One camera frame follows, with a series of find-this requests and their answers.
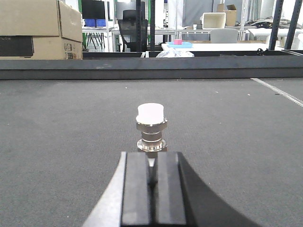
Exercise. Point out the large cardboard box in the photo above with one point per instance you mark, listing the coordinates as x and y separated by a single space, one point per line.
39 30

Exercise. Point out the black computer monitor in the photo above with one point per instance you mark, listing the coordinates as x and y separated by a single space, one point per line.
93 9

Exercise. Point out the dark conveyor side rail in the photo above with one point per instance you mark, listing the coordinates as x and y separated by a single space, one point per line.
272 64

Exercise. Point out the grey chair back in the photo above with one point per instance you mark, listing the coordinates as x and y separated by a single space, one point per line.
224 36

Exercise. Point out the light blue tray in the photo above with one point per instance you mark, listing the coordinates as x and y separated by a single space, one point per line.
183 45

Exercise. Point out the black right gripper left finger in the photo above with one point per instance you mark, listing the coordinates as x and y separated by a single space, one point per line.
126 200

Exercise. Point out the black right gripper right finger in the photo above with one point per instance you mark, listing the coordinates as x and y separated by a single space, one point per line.
182 198

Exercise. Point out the pink cube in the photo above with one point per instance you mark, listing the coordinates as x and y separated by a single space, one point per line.
177 42

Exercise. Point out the metal valve with white cap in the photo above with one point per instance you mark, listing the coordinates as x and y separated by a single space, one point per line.
151 121

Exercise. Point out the blue storage crate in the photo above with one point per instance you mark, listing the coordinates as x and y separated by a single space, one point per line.
95 22

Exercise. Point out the clear plastic bag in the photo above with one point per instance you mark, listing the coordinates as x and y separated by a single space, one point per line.
175 53

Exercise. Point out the grey conveyor belt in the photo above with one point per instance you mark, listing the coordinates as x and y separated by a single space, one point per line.
60 142

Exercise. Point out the beige plastic bin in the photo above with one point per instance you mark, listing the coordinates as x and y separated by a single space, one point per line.
213 20

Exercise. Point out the white table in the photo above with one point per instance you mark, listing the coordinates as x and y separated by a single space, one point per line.
226 47

